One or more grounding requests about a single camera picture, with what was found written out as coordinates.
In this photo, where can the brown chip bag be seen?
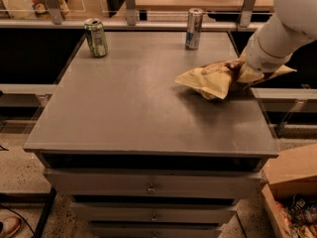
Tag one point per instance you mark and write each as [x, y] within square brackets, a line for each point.
[217, 79]

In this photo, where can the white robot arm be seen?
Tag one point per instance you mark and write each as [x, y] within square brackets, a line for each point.
[292, 26]

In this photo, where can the silver redbull can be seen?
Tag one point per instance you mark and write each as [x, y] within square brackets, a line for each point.
[194, 25]

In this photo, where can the green soda can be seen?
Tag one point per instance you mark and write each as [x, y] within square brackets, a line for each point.
[95, 36]

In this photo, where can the grey drawer cabinet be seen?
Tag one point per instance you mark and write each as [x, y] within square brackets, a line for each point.
[116, 124]

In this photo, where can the top drawer knob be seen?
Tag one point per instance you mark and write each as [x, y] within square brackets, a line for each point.
[151, 189]

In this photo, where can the cardboard box of snacks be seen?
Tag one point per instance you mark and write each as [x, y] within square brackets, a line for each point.
[293, 171]

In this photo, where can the white shoe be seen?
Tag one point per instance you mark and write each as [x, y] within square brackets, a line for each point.
[9, 226]

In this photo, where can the middle metal railing post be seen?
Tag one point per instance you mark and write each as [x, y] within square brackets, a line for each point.
[131, 12]

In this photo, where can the metal railing post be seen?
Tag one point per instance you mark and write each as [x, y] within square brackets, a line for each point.
[246, 13]
[54, 9]
[131, 12]

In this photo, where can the right metal railing post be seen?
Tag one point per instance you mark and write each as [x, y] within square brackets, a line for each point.
[246, 13]

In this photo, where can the left metal railing post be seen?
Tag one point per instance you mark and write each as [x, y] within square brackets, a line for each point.
[54, 9]

